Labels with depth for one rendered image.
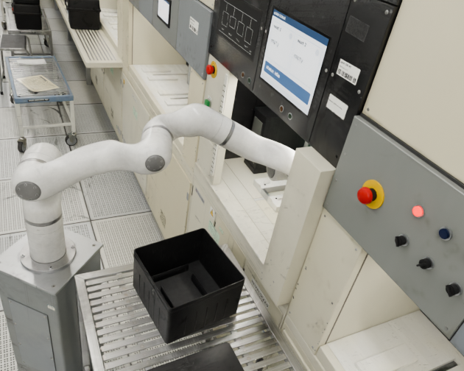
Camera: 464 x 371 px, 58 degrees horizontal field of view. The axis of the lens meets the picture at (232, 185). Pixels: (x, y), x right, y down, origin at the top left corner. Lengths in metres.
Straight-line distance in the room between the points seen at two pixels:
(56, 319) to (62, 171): 0.58
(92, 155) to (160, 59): 1.95
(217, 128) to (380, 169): 0.52
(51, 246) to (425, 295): 1.18
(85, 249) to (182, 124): 0.68
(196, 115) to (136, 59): 1.94
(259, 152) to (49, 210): 0.71
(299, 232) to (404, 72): 0.51
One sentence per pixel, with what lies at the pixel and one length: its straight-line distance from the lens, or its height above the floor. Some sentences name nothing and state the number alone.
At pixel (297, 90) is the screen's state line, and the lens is 1.22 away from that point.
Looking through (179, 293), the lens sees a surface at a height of 0.77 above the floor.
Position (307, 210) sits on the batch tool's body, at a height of 1.27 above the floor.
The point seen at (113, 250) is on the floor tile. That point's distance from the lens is 2.76.
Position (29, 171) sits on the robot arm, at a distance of 1.36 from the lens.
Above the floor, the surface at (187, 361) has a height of 0.86.
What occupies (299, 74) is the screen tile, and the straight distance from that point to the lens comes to 1.22.
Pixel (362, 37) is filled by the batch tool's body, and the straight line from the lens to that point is 1.04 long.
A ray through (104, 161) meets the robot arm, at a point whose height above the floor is 1.21.
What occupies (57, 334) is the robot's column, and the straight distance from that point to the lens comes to 1.76.
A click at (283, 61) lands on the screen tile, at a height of 1.56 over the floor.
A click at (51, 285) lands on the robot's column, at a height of 0.76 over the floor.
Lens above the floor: 1.93
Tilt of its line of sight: 34 degrees down
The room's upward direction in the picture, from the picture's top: 11 degrees clockwise
